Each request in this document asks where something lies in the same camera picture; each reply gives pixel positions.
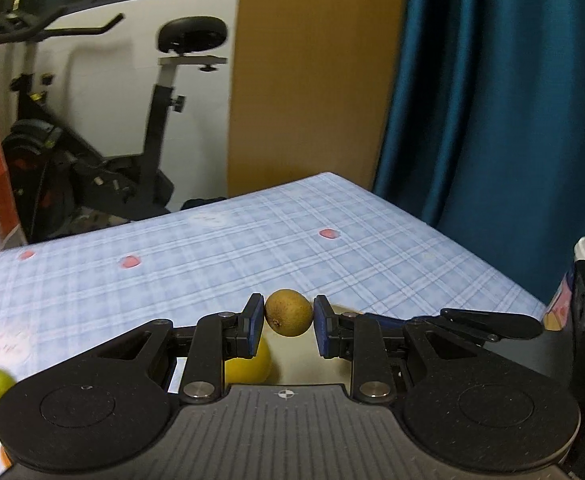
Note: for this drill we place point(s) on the blue checked tablecloth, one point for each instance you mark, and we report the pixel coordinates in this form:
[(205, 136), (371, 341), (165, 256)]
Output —
[(222, 260)]

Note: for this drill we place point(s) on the small orange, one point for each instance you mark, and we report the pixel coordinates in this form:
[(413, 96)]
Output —
[(1, 455)]

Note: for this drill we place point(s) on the cream round plate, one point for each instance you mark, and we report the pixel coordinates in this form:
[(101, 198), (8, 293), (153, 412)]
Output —
[(302, 360)]

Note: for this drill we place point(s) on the white-capped bottle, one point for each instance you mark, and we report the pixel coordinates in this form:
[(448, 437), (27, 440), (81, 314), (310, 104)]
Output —
[(562, 300)]

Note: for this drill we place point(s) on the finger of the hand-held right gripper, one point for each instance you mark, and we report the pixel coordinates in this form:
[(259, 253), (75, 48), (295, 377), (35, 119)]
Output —
[(502, 324)]

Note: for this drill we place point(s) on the black exercise bike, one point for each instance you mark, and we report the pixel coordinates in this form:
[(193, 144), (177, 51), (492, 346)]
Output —
[(42, 160)]

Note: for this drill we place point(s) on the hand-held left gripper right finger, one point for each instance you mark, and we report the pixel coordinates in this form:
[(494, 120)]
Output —
[(322, 332)]

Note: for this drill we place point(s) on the tan longan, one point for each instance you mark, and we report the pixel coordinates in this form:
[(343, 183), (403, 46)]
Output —
[(288, 312)]

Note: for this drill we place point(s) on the yellow lemon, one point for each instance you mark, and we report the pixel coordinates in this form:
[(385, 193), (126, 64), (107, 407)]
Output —
[(247, 366)]

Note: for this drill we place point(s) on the blue curtain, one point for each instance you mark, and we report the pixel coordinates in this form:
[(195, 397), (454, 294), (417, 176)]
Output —
[(497, 110)]

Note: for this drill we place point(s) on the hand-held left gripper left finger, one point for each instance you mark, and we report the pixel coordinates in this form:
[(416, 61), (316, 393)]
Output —
[(255, 322)]

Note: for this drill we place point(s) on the wooden door panel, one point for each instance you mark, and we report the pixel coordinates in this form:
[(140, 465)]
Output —
[(312, 85)]

